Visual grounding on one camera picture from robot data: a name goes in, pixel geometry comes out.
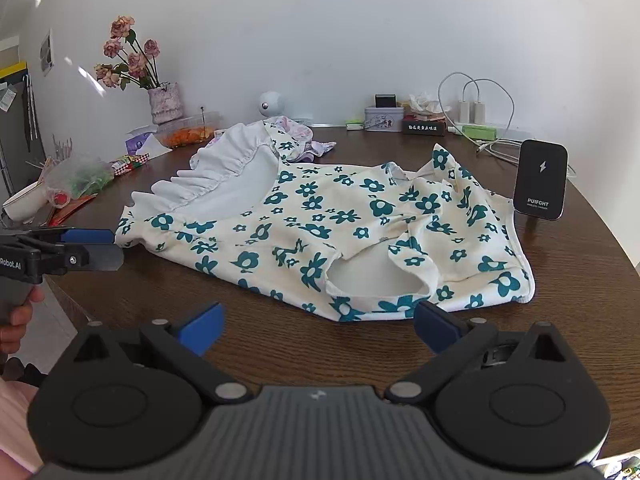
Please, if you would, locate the pink textured vase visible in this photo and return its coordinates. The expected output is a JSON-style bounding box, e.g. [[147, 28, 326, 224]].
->
[[147, 82, 184, 126]]

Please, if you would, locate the grey tin box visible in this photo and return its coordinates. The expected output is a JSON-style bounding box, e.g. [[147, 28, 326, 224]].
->
[[364, 105, 407, 133]]

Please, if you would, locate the colourful printed bag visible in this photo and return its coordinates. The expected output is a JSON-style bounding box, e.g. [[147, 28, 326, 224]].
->
[[597, 455, 640, 480]]

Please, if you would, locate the black-labelled tissue box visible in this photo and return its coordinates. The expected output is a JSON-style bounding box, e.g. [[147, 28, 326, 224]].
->
[[402, 112, 446, 136]]

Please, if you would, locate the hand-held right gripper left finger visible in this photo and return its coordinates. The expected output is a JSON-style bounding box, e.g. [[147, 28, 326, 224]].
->
[[70, 302, 253, 406]]

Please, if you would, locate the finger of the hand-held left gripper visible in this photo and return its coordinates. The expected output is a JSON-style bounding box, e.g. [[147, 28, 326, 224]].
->
[[30, 241, 126, 277], [0, 226, 116, 248]]

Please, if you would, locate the yellow black box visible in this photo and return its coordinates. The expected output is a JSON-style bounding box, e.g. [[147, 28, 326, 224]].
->
[[0, 60, 28, 83]]

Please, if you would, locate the red checkered snack packet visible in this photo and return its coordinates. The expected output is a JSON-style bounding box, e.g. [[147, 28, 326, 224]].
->
[[110, 151, 151, 177]]

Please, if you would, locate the dried pink rose bouquet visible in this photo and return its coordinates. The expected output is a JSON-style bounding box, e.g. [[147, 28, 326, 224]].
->
[[94, 16, 162, 91]]

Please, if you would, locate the clear container of orange food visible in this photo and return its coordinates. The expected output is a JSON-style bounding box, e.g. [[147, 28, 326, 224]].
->
[[156, 111, 222, 149]]

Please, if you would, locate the purple tissue pack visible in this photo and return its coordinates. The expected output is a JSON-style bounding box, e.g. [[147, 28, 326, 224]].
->
[[124, 127, 173, 157]]

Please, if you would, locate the crumpled white tissue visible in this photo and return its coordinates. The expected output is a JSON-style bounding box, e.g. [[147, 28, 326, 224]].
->
[[407, 92, 443, 117]]

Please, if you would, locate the pink floral garment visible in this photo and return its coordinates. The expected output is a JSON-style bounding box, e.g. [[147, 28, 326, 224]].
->
[[262, 115, 337, 163]]

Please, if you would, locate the white bowl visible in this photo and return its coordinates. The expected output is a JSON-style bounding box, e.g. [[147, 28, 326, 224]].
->
[[2, 180, 48, 223]]

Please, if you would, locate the black wireless charger stand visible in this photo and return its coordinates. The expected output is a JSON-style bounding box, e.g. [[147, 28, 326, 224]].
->
[[512, 139, 569, 222]]

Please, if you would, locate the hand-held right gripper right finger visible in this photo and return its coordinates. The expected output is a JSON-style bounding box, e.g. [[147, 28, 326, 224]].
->
[[384, 301, 571, 406]]

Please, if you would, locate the orange flat packet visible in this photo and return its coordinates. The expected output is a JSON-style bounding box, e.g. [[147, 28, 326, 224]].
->
[[47, 192, 98, 228]]

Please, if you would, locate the grey refrigerator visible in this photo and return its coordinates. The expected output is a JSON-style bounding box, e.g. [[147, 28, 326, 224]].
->
[[0, 62, 46, 201]]

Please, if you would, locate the cream teal-flowered dress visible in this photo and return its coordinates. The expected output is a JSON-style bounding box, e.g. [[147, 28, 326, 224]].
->
[[114, 121, 537, 323]]

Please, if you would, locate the person's left hand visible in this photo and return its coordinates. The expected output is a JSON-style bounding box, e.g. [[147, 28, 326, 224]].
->
[[0, 282, 47, 357]]

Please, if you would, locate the clear bag of green items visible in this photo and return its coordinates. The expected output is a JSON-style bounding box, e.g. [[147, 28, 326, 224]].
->
[[44, 155, 116, 201]]

